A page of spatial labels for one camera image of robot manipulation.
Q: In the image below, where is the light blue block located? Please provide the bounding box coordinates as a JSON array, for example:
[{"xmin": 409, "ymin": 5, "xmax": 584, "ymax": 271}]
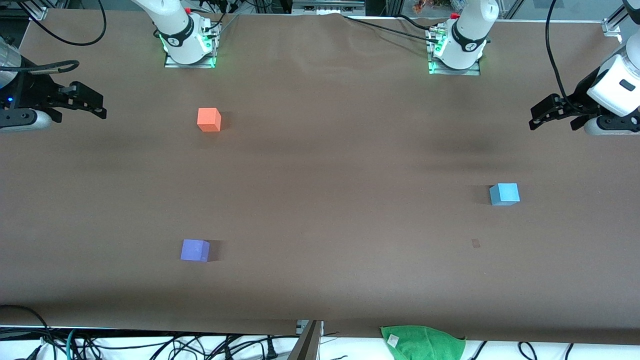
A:
[{"xmin": 489, "ymin": 183, "xmax": 521, "ymax": 207}]

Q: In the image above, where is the orange block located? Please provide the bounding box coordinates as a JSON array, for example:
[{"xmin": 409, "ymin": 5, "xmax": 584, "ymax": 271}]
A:
[{"xmin": 197, "ymin": 107, "xmax": 222, "ymax": 133}]

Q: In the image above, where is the purple block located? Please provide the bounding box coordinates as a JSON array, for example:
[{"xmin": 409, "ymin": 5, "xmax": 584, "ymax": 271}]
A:
[{"xmin": 180, "ymin": 239, "xmax": 211, "ymax": 263}]

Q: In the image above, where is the colourful toy pile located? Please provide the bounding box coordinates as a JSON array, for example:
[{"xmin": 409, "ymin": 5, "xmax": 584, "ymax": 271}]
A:
[{"xmin": 412, "ymin": 0, "xmax": 453, "ymax": 15}]

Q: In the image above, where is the brown table cover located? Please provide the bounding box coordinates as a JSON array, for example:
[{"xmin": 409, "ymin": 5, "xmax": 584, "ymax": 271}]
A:
[{"xmin": 0, "ymin": 9, "xmax": 640, "ymax": 346}]

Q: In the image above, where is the silver metal box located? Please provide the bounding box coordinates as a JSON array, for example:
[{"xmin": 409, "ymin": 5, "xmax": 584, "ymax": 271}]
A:
[{"xmin": 291, "ymin": 0, "xmax": 367, "ymax": 15}]

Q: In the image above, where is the green cloth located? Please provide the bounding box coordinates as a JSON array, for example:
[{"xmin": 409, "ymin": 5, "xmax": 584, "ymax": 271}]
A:
[{"xmin": 380, "ymin": 325, "xmax": 467, "ymax": 360}]

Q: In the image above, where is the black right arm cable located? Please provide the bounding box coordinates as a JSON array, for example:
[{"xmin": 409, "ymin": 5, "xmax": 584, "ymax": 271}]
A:
[{"xmin": 17, "ymin": 0, "xmax": 107, "ymax": 47}]

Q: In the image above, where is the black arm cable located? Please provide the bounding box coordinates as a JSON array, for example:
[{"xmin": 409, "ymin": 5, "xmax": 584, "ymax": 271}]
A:
[
  {"xmin": 17, "ymin": 0, "xmax": 107, "ymax": 47},
  {"xmin": 545, "ymin": 0, "xmax": 583, "ymax": 113}
]

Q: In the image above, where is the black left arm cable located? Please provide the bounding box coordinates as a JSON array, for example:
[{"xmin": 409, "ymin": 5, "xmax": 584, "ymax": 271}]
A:
[{"xmin": 545, "ymin": 0, "xmax": 583, "ymax": 113}]

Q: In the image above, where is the aluminium frame corner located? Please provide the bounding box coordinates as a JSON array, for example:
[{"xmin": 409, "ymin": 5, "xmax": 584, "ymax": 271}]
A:
[
  {"xmin": 17, "ymin": 0, "xmax": 49, "ymax": 21},
  {"xmin": 602, "ymin": 0, "xmax": 640, "ymax": 37}
]

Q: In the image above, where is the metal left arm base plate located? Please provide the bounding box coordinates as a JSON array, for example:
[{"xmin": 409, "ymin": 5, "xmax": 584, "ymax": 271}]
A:
[{"xmin": 427, "ymin": 25, "xmax": 482, "ymax": 77}]

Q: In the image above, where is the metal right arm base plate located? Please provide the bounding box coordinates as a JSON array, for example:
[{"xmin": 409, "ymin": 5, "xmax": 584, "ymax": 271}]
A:
[{"xmin": 164, "ymin": 22, "xmax": 221, "ymax": 69}]

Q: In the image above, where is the black base cable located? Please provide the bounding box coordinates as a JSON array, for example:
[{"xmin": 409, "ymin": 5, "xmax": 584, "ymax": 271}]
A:
[
  {"xmin": 342, "ymin": 15, "xmax": 441, "ymax": 45},
  {"xmin": 395, "ymin": 13, "xmax": 437, "ymax": 32}
]

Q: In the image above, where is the black looped floor cable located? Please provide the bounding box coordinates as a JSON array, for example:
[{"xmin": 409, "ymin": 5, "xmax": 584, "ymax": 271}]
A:
[{"xmin": 0, "ymin": 304, "xmax": 57, "ymax": 360}]

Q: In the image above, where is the black plug cable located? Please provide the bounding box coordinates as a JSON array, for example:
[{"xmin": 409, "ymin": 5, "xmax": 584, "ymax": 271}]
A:
[{"xmin": 260, "ymin": 336, "xmax": 282, "ymax": 360}]

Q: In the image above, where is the aluminium profile post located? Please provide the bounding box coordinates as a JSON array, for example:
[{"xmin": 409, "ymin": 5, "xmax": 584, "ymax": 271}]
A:
[{"xmin": 287, "ymin": 320, "xmax": 325, "ymax": 360}]

